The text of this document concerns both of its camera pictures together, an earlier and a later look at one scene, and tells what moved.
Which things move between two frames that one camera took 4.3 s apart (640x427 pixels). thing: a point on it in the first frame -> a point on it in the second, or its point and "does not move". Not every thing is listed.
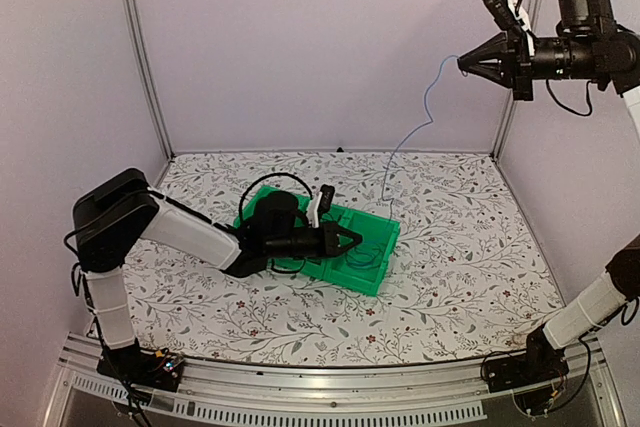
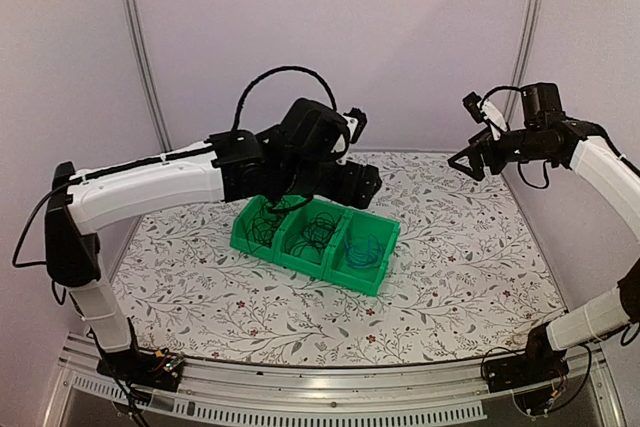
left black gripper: [329, 242] -> [367, 189]
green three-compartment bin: [363, 266] does not move
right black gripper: [498, 47] -> [476, 150]
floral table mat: [468, 282] does not move
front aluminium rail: [448, 393] does not move
